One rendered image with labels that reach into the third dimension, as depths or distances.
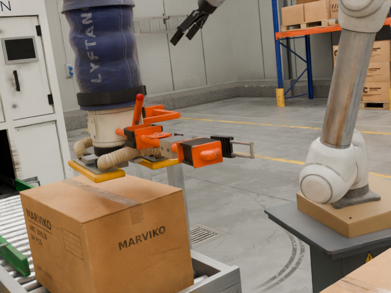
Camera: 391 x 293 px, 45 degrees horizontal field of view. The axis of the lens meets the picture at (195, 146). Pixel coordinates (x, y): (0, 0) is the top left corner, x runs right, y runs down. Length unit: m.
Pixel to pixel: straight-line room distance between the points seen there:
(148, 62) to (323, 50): 4.18
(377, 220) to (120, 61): 1.03
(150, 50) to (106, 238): 10.58
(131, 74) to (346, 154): 0.74
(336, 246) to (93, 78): 0.96
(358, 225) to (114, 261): 0.84
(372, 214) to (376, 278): 0.74
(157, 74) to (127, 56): 10.56
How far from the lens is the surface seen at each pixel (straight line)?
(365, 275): 1.08
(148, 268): 1.73
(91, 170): 1.55
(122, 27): 1.57
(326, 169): 1.59
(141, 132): 1.37
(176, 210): 1.74
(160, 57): 12.19
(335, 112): 1.57
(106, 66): 1.53
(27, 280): 2.29
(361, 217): 1.76
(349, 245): 1.69
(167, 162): 1.55
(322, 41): 11.63
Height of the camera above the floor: 1.44
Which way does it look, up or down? 11 degrees down
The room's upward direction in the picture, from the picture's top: 7 degrees counter-clockwise
